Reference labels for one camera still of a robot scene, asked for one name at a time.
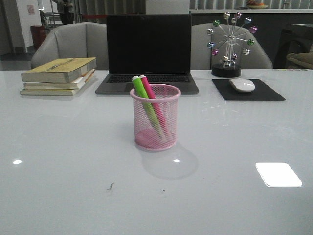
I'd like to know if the pink highlighter pen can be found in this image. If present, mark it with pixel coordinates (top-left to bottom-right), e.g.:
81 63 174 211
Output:
139 75 168 134

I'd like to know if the green highlighter pen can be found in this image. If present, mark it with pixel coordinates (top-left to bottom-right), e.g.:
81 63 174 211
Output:
132 75 164 138

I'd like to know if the pink mesh pen holder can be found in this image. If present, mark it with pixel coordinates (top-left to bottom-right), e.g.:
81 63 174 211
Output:
130 84 181 151

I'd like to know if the dark grey laptop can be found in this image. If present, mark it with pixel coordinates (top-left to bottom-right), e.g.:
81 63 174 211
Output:
95 14 199 95

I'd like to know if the middle cream book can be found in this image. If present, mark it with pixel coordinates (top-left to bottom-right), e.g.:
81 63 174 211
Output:
23 69 95 90

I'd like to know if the white computer mouse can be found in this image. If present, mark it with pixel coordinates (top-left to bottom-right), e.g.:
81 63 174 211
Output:
229 78 255 92

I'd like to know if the grey armchair right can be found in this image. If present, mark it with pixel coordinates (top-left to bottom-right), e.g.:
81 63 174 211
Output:
191 23 272 70

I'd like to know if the grey armchair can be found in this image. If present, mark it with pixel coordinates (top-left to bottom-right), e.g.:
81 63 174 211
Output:
191 23 272 70
31 22 109 70

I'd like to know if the grey armchair left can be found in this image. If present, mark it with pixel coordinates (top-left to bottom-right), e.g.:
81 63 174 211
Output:
31 22 109 70

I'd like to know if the yellow top book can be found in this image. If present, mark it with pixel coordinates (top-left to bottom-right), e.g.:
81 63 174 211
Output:
21 57 97 83

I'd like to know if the yellow book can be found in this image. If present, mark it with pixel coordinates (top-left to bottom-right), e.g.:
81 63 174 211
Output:
20 80 90 96
21 57 97 83

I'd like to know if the black mouse pad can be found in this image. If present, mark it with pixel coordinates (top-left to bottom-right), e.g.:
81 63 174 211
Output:
212 79 286 101

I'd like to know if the ferris wheel desk toy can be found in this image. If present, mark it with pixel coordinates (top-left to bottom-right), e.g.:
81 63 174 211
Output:
207 11 256 78

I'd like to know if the white box behind laptop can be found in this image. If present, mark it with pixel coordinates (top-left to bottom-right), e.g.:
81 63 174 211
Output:
145 0 190 15

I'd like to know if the bottom yellow book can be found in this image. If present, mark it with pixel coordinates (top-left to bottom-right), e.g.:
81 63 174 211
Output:
20 80 90 96

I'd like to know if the red trash bin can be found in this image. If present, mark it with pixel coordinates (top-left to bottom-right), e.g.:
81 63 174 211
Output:
30 25 46 49

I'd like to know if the fruit bowl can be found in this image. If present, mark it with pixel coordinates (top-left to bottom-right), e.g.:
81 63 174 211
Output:
246 0 268 9

